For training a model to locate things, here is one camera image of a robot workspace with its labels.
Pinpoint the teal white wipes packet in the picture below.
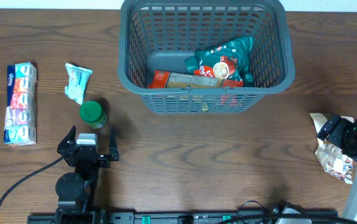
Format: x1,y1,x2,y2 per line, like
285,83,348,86
65,63,93,105

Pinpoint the beige brown snack bag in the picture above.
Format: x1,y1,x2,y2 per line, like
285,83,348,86
310,113,353,184

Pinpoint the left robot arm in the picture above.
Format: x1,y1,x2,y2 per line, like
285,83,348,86
55,126,119,224

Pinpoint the Kleenex tissue multipack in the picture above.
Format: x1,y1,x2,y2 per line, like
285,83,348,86
4,62,37,146

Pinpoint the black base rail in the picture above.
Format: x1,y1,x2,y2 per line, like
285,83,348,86
27,210,340,224

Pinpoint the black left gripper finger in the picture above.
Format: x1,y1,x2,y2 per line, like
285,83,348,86
108,128,118,156
60,126,76,146

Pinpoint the green lidded jar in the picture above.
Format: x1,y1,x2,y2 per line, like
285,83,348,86
79,101,108,129

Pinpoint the grey plastic basket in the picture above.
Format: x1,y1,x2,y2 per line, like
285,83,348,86
118,0,295,114

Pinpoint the green Nescafe coffee bag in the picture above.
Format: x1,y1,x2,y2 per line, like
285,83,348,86
185,36,254,87

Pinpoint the orange snack packet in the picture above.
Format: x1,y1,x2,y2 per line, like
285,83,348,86
148,70,243,88

